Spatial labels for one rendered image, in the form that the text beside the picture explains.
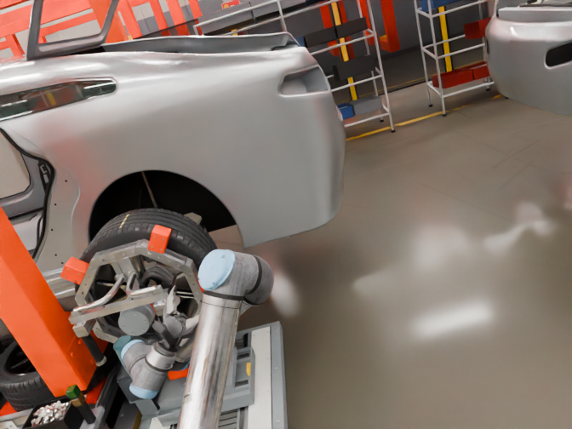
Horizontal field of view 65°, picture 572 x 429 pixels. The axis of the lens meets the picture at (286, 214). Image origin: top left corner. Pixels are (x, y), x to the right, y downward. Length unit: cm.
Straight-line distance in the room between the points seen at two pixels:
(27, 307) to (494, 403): 209
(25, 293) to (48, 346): 28
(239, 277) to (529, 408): 154
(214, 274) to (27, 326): 121
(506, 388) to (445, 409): 30
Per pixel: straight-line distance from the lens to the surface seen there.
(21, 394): 288
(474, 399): 242
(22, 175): 704
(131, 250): 201
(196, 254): 206
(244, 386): 251
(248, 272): 129
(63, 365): 238
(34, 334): 231
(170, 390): 263
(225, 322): 128
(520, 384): 248
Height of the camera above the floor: 183
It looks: 24 degrees down
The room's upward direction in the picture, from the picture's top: 18 degrees counter-clockwise
